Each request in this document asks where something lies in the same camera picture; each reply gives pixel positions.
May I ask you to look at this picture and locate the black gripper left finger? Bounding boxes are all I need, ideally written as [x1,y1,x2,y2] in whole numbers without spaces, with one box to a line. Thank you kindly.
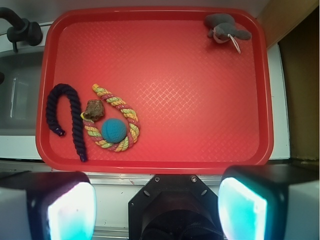
[0,171,97,240]

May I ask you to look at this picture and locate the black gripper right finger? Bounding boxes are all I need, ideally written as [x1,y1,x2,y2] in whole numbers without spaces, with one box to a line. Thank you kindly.
[218,164,320,240]

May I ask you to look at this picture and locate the blue rubber ball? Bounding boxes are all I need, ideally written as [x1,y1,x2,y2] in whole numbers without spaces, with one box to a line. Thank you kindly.
[101,118,127,144]

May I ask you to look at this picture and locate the brown lumpy toy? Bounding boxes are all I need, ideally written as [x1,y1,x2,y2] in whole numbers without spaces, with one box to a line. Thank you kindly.
[82,99,105,122]

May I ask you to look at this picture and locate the grey sink basin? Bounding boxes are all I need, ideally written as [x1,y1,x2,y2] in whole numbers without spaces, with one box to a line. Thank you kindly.
[0,46,44,136]

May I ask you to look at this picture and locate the red plastic tray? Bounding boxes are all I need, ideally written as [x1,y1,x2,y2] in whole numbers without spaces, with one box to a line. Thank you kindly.
[35,7,274,175]

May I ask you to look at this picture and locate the grey plush mouse toy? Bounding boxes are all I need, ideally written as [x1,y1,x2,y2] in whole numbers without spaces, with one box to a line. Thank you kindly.
[204,13,252,54]

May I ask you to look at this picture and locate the brown wooden cabinet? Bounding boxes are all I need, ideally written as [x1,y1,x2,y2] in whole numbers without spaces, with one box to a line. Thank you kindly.
[257,0,320,161]

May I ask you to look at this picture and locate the black faucet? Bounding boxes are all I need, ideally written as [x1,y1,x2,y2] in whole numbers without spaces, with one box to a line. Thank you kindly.
[0,7,43,53]

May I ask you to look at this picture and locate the multicoloured rope toy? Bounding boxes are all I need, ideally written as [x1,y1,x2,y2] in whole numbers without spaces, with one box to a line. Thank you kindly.
[80,83,141,152]

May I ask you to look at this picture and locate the dark purple rope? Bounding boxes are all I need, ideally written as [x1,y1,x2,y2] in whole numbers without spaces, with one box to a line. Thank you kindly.
[45,83,89,163]

